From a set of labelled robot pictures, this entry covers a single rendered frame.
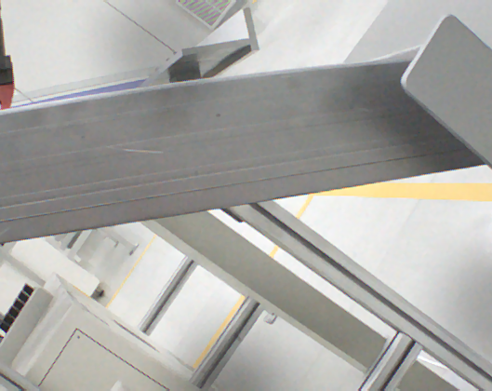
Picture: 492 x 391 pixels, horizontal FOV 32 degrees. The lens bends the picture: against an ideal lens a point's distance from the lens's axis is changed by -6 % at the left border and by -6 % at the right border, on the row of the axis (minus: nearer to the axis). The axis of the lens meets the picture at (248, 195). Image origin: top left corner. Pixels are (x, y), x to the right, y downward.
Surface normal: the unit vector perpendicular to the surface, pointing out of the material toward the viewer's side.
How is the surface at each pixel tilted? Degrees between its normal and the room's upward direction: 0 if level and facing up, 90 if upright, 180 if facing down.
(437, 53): 90
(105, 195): 90
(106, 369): 90
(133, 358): 90
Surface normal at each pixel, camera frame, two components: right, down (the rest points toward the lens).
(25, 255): 0.27, 0.01
